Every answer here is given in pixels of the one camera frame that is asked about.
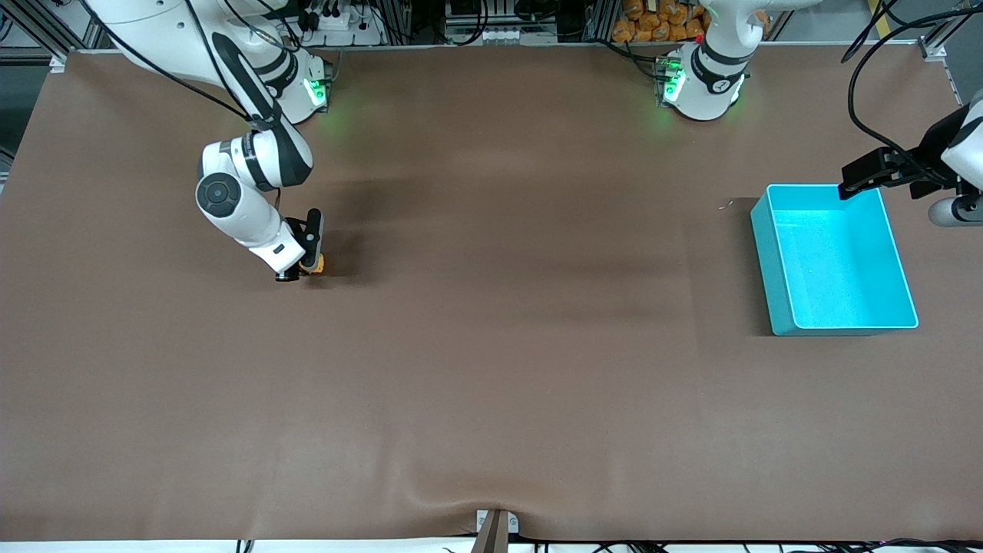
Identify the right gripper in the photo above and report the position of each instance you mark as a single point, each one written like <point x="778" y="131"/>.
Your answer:
<point x="296" y="228"/>

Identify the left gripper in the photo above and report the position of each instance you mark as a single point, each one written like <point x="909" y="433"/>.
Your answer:
<point x="927" y="160"/>

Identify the yellow beetle toy car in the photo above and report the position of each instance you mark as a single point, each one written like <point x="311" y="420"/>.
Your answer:
<point x="316" y="266"/>

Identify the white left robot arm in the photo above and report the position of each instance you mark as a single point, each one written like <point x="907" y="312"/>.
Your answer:
<point x="710" y="77"/>

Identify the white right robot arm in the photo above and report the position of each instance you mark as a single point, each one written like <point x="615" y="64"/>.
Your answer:
<point x="230" y="200"/>

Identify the teal plastic bin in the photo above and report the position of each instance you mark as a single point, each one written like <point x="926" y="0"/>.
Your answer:
<point x="837" y="261"/>

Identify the brown table mat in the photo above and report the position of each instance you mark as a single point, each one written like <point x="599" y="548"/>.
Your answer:
<point x="491" y="384"/>

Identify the white power strip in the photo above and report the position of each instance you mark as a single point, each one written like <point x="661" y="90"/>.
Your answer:
<point x="345" y="24"/>

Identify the orange packet pile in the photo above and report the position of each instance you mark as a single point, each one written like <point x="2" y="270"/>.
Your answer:
<point x="660" y="21"/>

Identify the white terminal block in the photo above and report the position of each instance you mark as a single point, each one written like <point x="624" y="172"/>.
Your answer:
<point x="514" y="36"/>

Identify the aluminium corner bracket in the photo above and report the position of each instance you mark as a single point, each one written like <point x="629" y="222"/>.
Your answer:
<point x="933" y="48"/>

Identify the metal bracket with brown post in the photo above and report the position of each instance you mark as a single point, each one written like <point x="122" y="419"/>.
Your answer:
<point x="495" y="530"/>

